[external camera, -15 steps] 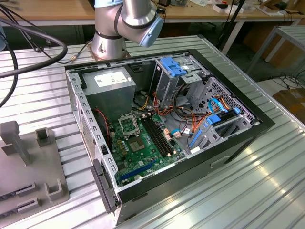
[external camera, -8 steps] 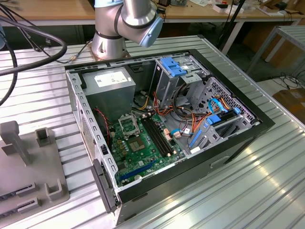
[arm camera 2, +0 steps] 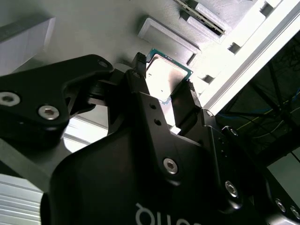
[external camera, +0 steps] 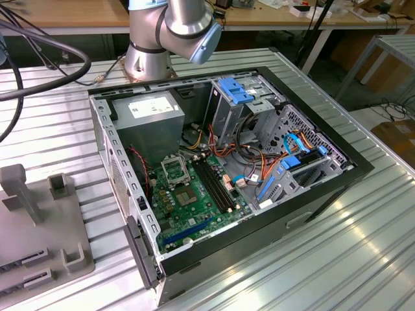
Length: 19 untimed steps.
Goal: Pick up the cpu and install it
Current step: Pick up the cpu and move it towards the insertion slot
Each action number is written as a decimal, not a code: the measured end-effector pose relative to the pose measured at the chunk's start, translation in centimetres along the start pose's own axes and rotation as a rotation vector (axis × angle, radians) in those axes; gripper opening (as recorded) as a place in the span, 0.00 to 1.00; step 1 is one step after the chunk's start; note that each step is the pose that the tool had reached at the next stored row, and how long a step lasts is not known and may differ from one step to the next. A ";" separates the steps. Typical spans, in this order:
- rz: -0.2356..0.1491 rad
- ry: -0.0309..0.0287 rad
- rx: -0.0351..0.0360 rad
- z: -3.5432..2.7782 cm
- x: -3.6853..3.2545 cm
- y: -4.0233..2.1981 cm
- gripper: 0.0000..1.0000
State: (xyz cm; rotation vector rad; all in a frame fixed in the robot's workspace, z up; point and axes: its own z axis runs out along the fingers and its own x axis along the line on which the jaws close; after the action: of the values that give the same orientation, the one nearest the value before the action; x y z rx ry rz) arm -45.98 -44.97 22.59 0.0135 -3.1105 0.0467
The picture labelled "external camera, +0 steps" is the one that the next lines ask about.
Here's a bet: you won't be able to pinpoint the grey braided cable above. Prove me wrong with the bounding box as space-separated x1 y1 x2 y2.
92 58 126 86

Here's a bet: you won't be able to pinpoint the blue disk carrier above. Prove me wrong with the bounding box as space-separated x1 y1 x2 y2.
279 145 327 172
218 76 257 106

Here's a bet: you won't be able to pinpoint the green motherboard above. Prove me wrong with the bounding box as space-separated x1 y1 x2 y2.
147 151 257 256

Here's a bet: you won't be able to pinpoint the blue plastic bay rail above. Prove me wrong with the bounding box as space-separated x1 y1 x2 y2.
257 167 282 204

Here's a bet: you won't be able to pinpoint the grey power supply unit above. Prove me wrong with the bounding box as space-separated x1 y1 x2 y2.
110 90 186 167

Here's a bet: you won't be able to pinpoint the blue expansion slot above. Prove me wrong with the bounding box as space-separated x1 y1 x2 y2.
161 216 214 248

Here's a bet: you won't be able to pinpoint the long wooden desk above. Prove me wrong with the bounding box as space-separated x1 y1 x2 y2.
0 0 415 76

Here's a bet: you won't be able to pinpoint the orange yellow power wires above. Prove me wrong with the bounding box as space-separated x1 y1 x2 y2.
186 124 239 160

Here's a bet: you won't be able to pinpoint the CPU socket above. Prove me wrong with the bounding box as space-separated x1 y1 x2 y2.
172 183 201 210

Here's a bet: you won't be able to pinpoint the grey metal slat table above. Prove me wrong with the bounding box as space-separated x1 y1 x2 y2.
335 34 415 109

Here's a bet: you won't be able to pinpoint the grey metal disk bay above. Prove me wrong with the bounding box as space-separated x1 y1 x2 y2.
252 154 347 213

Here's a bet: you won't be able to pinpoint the brown cardboard box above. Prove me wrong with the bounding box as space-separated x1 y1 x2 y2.
370 119 415 165
359 45 411 95

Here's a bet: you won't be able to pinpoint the blue data wire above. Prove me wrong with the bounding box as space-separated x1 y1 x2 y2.
282 132 309 156

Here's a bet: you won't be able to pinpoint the metal socket cover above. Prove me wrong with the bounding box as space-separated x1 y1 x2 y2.
160 155 190 188

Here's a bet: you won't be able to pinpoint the thick black cable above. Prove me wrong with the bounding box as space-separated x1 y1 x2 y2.
0 19 92 102
0 60 25 143

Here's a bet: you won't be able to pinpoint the black RAM slot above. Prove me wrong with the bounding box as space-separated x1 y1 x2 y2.
201 158 237 210
191 161 228 214

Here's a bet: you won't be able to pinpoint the black PC case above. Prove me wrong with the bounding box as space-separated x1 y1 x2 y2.
87 65 376 307

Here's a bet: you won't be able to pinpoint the grey parts rack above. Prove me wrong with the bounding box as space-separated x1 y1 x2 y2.
0 163 97 301

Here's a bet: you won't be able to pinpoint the orange data wire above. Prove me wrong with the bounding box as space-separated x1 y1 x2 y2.
298 130 318 150

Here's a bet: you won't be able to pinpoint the brown cardboard tray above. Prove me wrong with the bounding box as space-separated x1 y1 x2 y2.
347 0 406 23

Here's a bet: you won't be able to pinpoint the white flat box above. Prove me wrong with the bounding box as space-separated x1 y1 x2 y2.
289 4 333 19

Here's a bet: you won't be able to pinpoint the black hard disk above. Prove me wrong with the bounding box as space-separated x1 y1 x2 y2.
298 149 326 166

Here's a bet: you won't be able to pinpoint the metal drive cage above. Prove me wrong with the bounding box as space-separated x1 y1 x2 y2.
206 73 285 147

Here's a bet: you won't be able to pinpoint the red black fan wire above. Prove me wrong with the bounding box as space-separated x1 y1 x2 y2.
128 146 154 199

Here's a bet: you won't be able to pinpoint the red orange power wires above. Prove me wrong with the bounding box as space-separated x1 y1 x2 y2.
243 151 283 186

